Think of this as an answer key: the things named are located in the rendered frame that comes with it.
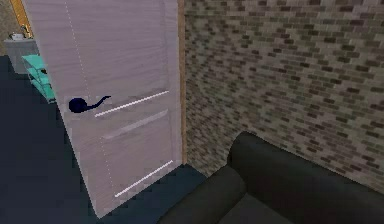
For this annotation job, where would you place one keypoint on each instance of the grey cabinet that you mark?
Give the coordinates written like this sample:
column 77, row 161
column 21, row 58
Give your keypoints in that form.
column 20, row 51

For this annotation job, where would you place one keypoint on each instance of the pale wooden room door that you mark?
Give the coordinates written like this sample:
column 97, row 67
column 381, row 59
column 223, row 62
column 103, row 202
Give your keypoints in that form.
column 126, row 66

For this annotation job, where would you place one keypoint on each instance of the small white object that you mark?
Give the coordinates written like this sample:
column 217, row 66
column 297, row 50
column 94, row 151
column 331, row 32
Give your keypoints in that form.
column 16, row 36

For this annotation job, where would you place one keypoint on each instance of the dark grey sofa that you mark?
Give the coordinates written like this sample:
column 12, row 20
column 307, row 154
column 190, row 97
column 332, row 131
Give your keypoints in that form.
column 286, row 186

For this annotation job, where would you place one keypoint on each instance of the turquoise shelf unit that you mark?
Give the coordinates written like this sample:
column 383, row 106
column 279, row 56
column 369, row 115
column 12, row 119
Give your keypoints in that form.
column 40, row 75

